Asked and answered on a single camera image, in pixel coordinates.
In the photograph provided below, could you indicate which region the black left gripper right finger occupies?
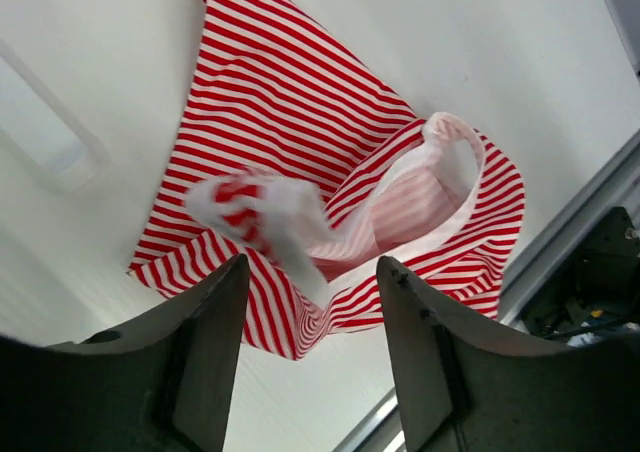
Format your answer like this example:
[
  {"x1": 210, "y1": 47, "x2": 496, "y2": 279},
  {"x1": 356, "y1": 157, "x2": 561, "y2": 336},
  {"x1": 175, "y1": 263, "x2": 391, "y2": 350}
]
[{"x1": 376, "y1": 257, "x2": 639, "y2": 451}]

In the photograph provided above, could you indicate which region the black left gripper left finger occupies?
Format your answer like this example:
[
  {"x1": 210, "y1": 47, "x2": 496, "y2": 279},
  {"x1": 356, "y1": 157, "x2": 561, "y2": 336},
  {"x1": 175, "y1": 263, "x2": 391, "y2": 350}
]
[{"x1": 1, "y1": 254, "x2": 250, "y2": 451}]

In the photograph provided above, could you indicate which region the red striped tank top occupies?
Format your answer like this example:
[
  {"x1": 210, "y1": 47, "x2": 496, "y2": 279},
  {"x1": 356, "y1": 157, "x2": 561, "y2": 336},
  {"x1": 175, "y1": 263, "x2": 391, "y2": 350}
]
[{"x1": 128, "y1": 0, "x2": 525, "y2": 360}]

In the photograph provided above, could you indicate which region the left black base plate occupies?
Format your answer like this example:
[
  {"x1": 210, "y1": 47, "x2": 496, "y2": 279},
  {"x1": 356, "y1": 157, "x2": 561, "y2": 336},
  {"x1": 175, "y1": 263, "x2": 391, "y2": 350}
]
[{"x1": 520, "y1": 207, "x2": 639, "y2": 346}]

